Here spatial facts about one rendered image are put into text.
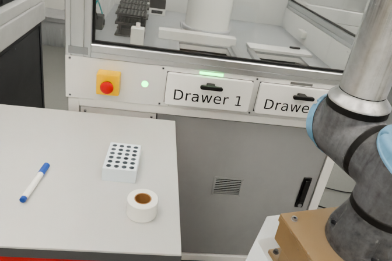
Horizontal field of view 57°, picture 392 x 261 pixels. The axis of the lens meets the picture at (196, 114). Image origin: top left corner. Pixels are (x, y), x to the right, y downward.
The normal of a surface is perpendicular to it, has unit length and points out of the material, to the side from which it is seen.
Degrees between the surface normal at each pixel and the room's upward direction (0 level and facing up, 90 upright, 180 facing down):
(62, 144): 0
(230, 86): 90
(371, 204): 90
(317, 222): 2
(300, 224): 2
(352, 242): 73
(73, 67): 90
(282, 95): 90
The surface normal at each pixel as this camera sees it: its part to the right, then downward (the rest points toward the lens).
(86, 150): 0.15, -0.88
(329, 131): -0.87, 0.06
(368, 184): -0.96, 0.02
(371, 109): 0.03, -0.26
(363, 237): -0.62, -0.04
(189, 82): 0.07, 0.45
